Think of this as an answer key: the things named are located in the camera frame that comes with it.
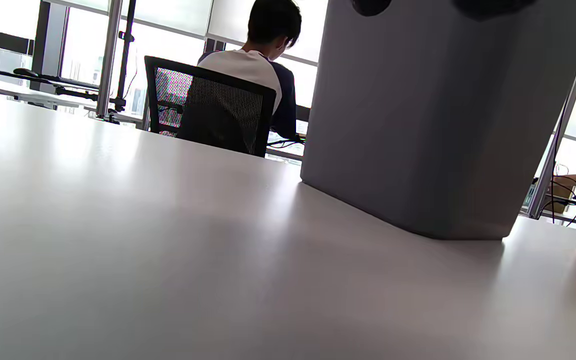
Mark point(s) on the grey plastic bin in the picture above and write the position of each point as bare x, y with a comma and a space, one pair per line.
418, 125

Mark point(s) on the black mesh office chair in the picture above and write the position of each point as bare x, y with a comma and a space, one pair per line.
218, 110

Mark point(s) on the white background desk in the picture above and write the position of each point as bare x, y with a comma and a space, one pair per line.
33, 95

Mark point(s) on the white office desk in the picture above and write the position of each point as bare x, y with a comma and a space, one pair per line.
284, 153

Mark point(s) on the black stand pole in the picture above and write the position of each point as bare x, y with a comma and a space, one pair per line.
127, 50

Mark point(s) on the aluminium frame post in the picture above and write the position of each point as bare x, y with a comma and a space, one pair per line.
108, 60

